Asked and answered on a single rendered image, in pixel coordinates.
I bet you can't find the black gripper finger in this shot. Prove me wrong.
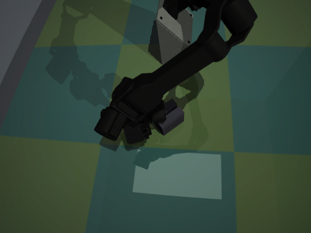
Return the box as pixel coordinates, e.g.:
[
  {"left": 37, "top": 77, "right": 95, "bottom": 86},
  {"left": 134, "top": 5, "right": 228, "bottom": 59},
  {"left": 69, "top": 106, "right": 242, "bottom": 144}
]
[{"left": 144, "top": 116, "right": 152, "bottom": 124}]

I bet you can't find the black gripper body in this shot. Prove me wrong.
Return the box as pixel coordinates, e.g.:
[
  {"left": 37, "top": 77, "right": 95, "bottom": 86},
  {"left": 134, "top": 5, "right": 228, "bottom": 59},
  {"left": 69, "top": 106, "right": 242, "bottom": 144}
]
[{"left": 101, "top": 100, "right": 167, "bottom": 123}]

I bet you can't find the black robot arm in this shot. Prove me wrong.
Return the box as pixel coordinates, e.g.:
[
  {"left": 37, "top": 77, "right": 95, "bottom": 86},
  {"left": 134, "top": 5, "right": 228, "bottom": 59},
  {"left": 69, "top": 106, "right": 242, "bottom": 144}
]
[{"left": 94, "top": 0, "right": 258, "bottom": 144}]

